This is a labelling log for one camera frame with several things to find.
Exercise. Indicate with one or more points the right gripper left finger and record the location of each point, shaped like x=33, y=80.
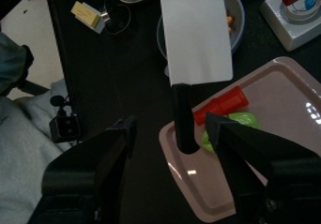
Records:
x=83, y=177

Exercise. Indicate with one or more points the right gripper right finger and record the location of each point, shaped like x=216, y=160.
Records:
x=268, y=171

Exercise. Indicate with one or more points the grey fabric clothing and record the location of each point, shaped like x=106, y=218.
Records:
x=21, y=159

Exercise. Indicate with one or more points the green toy vegetable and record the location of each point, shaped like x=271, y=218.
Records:
x=247, y=120

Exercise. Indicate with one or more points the pink cutting board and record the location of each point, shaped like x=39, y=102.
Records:
x=284, y=102

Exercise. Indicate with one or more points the red toy food piece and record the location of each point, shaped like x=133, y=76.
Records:
x=225, y=104

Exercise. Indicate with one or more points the dark teal fabric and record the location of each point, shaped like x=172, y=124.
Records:
x=13, y=62

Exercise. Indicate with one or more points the bowl with colourful fruit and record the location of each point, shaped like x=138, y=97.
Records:
x=237, y=31

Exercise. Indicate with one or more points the small black cup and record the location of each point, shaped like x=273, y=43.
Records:
x=120, y=23

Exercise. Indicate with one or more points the yellow sponge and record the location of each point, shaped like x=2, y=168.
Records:
x=86, y=13

